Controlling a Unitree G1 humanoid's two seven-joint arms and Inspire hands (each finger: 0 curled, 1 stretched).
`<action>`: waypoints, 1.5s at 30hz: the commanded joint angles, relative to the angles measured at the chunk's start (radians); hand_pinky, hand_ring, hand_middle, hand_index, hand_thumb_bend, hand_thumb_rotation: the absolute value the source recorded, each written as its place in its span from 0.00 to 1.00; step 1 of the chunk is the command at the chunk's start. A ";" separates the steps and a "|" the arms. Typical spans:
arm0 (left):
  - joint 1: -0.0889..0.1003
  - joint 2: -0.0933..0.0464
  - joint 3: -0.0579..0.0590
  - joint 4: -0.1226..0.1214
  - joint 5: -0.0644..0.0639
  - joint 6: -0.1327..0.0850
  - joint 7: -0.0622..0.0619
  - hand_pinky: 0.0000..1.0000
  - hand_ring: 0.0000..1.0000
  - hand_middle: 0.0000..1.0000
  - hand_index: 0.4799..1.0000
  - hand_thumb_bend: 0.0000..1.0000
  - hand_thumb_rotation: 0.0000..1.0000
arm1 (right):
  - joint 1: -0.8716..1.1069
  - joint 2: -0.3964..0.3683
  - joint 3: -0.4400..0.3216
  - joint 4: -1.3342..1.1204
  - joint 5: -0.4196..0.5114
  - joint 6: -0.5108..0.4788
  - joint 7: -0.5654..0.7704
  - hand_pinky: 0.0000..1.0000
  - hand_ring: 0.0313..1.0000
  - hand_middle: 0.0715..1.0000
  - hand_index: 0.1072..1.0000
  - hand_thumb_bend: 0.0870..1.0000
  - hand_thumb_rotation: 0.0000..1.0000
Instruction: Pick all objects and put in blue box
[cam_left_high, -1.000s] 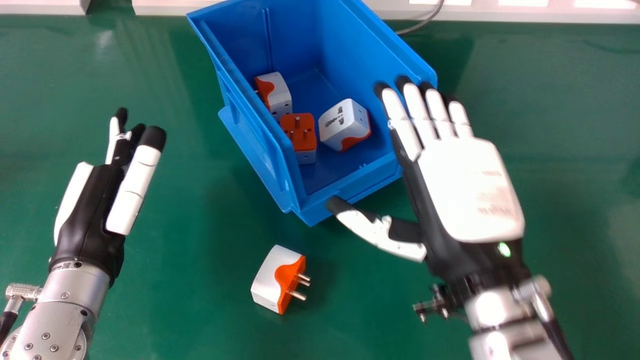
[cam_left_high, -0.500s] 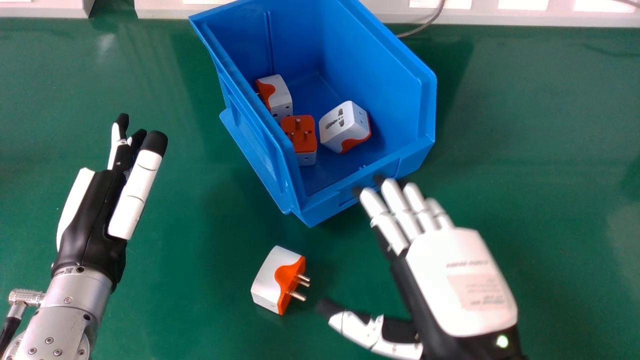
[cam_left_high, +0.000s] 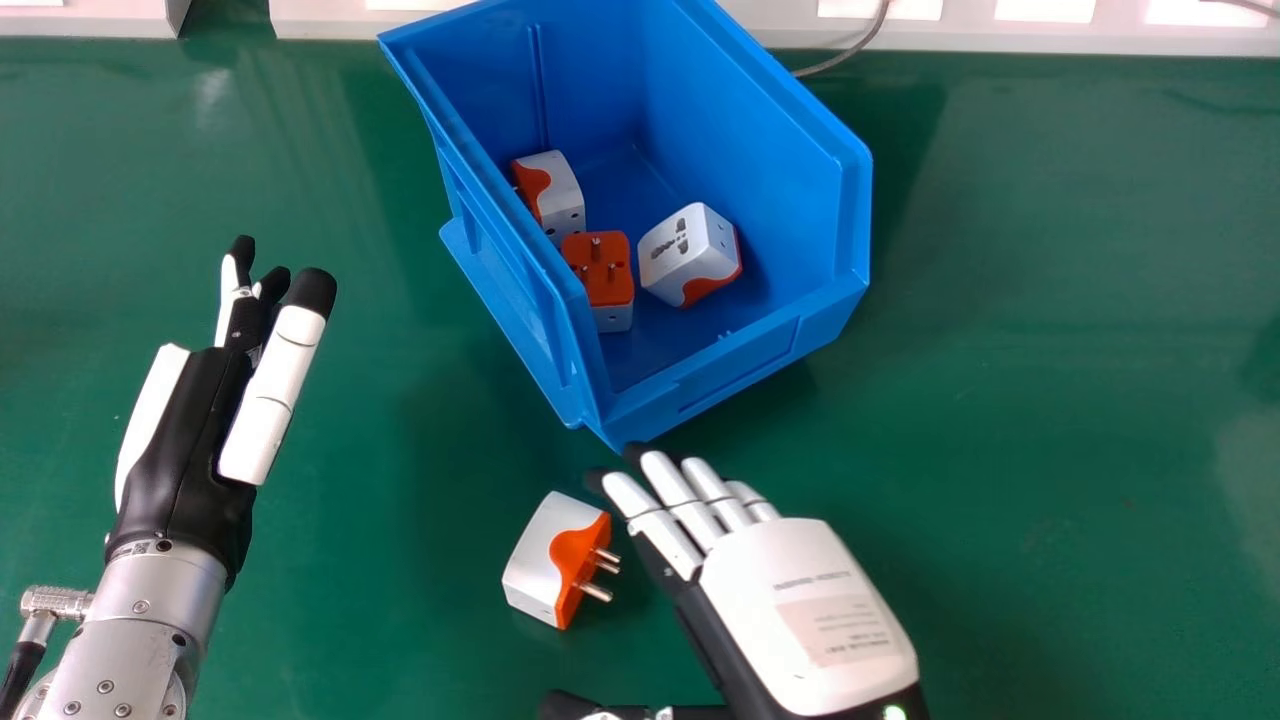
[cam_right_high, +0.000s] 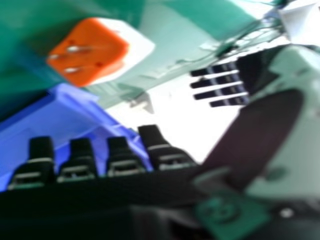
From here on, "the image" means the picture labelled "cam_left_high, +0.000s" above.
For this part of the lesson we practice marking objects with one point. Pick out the white-and-orange plug adapter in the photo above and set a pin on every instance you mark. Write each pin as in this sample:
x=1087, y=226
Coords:
x=555, y=560
x=600, y=278
x=690, y=255
x=548, y=190

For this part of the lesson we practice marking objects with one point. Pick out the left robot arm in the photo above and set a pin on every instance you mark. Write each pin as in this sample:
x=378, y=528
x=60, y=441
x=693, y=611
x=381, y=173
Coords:
x=125, y=640

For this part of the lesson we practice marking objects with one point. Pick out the blue plastic bin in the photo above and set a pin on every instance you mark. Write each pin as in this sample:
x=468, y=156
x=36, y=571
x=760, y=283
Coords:
x=640, y=210

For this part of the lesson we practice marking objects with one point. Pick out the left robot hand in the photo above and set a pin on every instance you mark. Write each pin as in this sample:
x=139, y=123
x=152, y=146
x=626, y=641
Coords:
x=185, y=450

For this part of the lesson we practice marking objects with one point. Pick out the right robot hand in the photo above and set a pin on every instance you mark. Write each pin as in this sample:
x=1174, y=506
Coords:
x=790, y=600

